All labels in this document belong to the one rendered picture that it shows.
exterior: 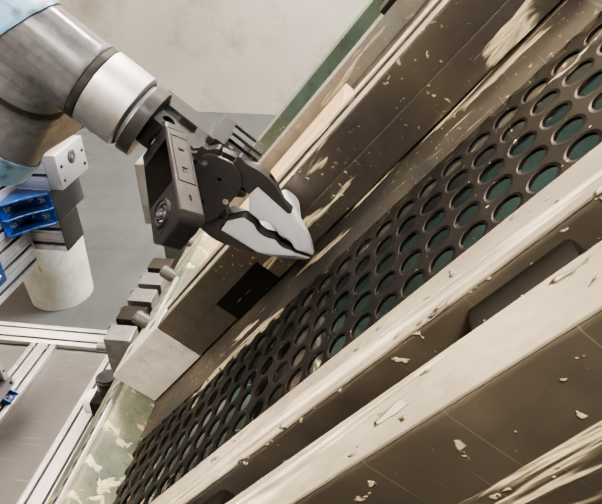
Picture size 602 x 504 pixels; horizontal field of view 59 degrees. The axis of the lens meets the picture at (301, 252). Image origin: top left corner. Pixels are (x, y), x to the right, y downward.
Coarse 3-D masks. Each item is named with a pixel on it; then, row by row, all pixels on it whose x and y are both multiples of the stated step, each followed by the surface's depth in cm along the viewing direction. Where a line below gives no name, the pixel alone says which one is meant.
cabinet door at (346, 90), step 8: (344, 88) 95; (336, 96) 97; (344, 96) 91; (328, 104) 99; (336, 104) 92; (328, 112) 93; (320, 120) 96; (312, 128) 97; (320, 128) 92; (304, 136) 99; (312, 136) 94; (296, 144) 101; (304, 144) 96; (288, 152) 104; (296, 152) 98; (280, 160) 106; (288, 160) 100; (280, 168) 101; (248, 200) 109; (248, 208) 104
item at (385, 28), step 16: (400, 0) 92; (416, 0) 92; (384, 16) 94; (400, 16) 94; (368, 32) 97; (384, 32) 95; (352, 48) 102; (368, 48) 97; (384, 48) 97; (352, 64) 99; (368, 64) 99; (336, 80) 101; (352, 80) 101; (320, 96) 103; (304, 112) 105; (320, 112) 105; (288, 128) 108; (304, 128) 107; (272, 144) 115; (288, 144) 109; (272, 160) 111
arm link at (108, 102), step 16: (112, 64) 46; (128, 64) 47; (96, 80) 45; (112, 80) 45; (128, 80) 46; (144, 80) 47; (80, 96) 45; (96, 96) 45; (112, 96) 46; (128, 96) 46; (144, 96) 47; (80, 112) 46; (96, 112) 46; (112, 112) 46; (128, 112) 46; (96, 128) 47; (112, 128) 47
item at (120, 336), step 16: (144, 288) 121; (160, 288) 120; (128, 304) 116; (144, 304) 115; (128, 320) 110; (112, 336) 105; (128, 336) 105; (112, 352) 107; (112, 368) 109; (96, 384) 93; (96, 400) 94
